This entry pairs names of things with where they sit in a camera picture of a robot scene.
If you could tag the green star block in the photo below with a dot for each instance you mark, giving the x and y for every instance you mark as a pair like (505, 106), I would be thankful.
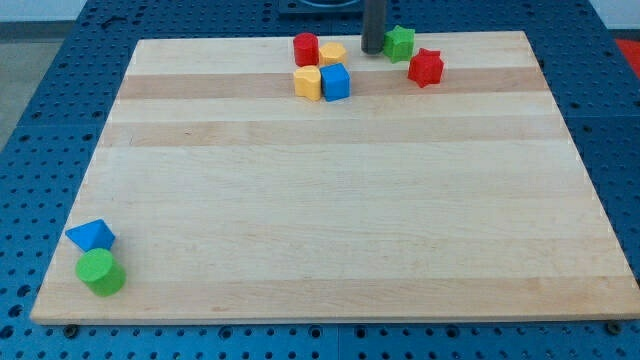
(399, 44)

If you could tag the red star block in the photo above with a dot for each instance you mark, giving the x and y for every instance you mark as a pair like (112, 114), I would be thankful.
(426, 67)

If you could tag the blue cube block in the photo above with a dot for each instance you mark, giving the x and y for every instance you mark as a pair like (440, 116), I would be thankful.
(335, 82)

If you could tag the yellow heart block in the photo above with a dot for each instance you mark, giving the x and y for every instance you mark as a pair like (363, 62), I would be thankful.
(307, 82)

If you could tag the wooden board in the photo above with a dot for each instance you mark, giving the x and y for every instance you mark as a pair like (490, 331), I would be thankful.
(235, 201)

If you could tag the yellow hexagon block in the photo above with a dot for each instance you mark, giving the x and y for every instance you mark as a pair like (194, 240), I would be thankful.
(332, 53)

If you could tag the red cylinder block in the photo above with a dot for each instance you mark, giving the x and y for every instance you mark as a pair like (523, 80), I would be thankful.
(306, 49)

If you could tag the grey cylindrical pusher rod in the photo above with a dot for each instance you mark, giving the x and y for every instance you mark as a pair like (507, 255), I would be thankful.
(373, 26)

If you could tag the blue triangle block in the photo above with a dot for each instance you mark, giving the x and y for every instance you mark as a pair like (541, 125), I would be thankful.
(91, 235)

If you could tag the green cylinder block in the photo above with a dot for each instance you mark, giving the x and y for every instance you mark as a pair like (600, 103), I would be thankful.
(100, 272)

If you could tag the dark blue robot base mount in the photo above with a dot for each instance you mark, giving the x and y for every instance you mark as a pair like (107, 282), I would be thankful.
(290, 7)

